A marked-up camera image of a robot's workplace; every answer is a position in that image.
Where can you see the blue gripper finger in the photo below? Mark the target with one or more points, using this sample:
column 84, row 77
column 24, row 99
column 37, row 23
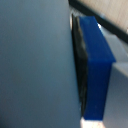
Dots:
column 96, row 66

